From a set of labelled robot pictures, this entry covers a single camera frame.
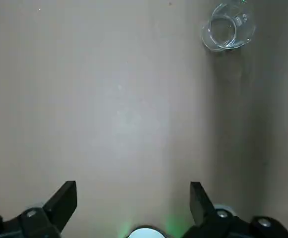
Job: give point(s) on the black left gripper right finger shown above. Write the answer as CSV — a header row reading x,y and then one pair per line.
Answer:
x,y
223,225

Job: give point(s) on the clear glass beaker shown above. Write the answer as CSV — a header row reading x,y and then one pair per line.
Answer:
x,y
243,29

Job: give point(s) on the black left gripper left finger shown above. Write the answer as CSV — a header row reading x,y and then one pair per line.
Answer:
x,y
34,223

